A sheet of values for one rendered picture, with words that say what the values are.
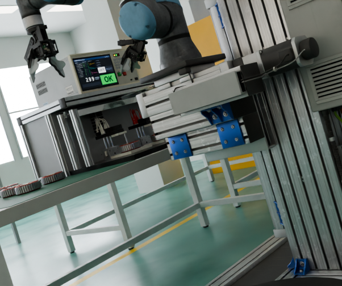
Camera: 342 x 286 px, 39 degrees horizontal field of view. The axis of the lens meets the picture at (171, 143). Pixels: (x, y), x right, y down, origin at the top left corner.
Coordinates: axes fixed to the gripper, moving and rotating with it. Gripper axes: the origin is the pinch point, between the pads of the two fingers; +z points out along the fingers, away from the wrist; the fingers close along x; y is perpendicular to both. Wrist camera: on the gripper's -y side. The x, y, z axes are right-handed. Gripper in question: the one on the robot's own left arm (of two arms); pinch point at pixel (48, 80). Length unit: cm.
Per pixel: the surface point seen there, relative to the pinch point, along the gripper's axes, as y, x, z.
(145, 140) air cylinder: -33, 72, 35
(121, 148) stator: -21, 43, 35
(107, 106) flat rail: -30, 50, 12
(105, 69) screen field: -34, 60, -7
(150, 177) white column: -323, 338, 95
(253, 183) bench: -71, 208, 97
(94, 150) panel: -46, 46, 32
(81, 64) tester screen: -33, 45, -11
